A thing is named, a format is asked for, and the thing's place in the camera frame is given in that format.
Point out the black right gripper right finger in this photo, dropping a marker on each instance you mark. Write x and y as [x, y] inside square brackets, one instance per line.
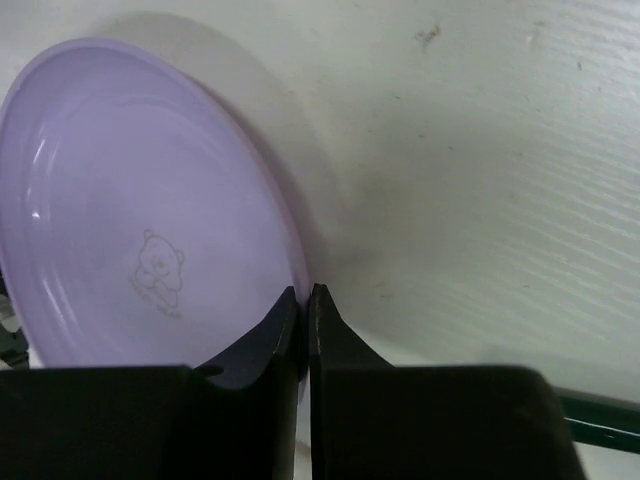
[341, 367]

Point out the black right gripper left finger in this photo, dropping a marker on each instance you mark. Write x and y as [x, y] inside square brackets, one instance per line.
[252, 415]

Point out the lilac plastic plate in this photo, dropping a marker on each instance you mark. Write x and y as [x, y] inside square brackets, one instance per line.
[139, 224]

